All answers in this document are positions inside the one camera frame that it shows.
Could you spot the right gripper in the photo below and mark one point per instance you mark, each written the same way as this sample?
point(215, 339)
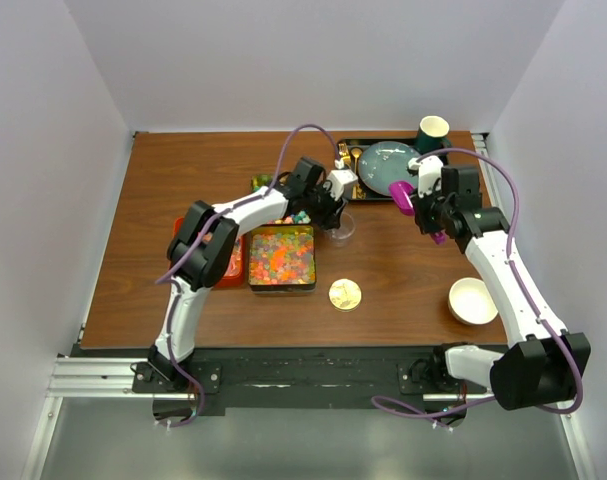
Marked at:
point(427, 227)

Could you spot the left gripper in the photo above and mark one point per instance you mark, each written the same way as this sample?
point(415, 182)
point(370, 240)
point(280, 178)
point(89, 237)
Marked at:
point(330, 217)

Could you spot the candy tin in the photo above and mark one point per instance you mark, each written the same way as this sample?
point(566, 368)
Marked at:
point(298, 218)
point(282, 259)

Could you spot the clear plastic jar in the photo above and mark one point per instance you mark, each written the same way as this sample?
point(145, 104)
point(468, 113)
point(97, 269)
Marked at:
point(341, 235)

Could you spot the purple plastic scoop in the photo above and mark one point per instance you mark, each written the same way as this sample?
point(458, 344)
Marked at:
point(400, 192)

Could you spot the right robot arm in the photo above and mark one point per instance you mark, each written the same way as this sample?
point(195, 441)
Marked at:
point(544, 363)

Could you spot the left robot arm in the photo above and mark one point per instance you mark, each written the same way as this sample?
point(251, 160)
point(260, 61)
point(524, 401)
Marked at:
point(200, 251)

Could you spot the blue ceramic plate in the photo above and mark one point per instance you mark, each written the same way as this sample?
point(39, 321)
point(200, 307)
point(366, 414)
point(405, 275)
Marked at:
point(384, 163)

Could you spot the gold fork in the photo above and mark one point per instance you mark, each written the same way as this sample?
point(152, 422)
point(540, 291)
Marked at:
point(344, 154)

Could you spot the black serving tray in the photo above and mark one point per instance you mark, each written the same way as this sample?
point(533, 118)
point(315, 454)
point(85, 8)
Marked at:
point(364, 143)

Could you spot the gold spoon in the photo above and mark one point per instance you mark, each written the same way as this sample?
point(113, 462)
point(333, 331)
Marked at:
point(358, 192)

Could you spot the dark green cup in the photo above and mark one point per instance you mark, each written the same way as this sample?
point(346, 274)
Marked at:
point(432, 134)

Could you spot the gold jar lid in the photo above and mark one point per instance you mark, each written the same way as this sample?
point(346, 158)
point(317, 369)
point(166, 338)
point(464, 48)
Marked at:
point(345, 295)

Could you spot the white paper bowl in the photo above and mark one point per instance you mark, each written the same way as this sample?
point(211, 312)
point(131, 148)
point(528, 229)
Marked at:
point(470, 303)

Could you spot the orange candy box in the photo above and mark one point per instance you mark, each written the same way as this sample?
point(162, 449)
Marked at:
point(234, 275)

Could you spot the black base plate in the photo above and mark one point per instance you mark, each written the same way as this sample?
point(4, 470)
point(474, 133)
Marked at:
point(299, 378)

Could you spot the aluminium frame rail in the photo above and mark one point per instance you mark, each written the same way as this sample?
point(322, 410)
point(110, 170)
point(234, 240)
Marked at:
point(101, 374)

